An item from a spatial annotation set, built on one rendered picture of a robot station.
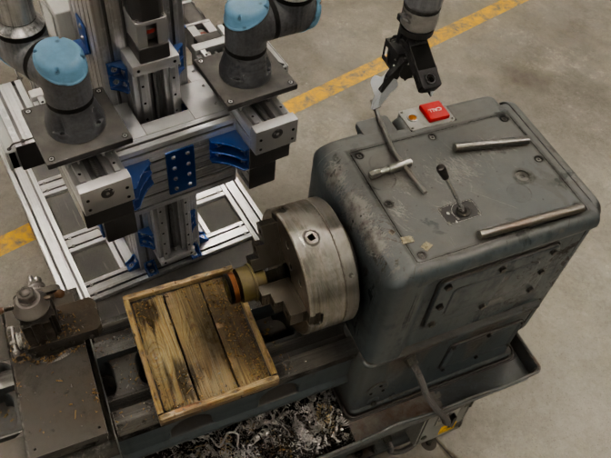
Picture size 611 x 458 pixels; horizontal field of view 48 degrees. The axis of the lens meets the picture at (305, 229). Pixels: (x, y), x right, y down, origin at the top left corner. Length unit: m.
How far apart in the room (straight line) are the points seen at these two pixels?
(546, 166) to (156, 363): 1.08
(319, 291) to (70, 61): 0.79
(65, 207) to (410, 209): 1.75
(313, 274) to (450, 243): 0.31
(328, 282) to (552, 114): 2.68
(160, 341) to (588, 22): 3.72
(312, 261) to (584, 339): 1.83
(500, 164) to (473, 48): 2.58
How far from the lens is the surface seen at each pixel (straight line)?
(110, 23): 1.91
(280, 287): 1.59
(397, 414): 2.10
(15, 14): 1.77
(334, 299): 1.53
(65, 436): 1.61
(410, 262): 1.49
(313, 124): 3.56
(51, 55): 1.74
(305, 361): 1.77
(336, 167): 1.64
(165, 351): 1.76
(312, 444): 2.01
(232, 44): 1.90
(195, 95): 2.07
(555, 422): 2.88
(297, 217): 1.54
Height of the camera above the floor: 2.43
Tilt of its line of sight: 52 degrees down
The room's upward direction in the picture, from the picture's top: 7 degrees clockwise
